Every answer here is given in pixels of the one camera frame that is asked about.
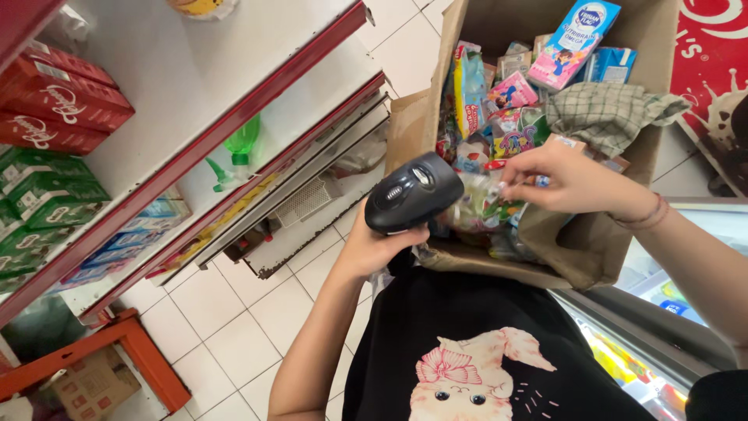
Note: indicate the person's left hand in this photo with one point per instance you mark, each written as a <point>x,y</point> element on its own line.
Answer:
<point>365,248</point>

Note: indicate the person's right hand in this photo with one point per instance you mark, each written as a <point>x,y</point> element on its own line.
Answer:
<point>578,178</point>

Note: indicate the black barcode scanner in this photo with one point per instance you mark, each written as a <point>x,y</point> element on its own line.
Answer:
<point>412,193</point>

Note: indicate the clear candy packet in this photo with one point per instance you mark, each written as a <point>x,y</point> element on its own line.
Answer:
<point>479,204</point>

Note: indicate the green checked cloth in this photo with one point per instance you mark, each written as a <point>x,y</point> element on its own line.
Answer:
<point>608,114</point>

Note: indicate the rainbow print snack packet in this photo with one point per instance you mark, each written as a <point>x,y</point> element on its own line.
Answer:
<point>520,134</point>

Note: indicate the brown cardboard box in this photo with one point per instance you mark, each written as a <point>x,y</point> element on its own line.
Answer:
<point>584,251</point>

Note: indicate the black printed t-shirt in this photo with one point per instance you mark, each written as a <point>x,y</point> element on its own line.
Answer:
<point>444,316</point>

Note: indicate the pink snack packet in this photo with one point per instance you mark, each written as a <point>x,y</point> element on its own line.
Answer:
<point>513,90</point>

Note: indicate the heap of mixed snack packets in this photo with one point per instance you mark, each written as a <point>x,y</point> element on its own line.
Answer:
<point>467,149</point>

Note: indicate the small blue milk carton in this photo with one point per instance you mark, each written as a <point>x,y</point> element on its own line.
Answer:
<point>610,64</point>

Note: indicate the small beige drink carton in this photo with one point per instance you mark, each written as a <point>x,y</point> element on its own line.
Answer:
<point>514,61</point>

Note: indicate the tall blue pink milk carton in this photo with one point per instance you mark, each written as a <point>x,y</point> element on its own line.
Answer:
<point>575,44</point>

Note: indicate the yellow blue snack packet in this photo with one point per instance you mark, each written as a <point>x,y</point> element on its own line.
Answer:
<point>470,93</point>

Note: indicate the glass top chest freezer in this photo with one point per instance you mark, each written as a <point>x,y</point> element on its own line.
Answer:
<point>648,327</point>

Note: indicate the red poster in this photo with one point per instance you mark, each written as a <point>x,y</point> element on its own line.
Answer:
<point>710,76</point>

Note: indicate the red white shop shelf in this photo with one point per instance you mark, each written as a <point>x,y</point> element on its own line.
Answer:
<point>175,105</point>

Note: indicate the orange metal rack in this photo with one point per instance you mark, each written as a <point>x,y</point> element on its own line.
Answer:
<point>140,351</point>

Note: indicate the printed brown carton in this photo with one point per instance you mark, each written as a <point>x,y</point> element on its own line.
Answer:
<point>96,383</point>

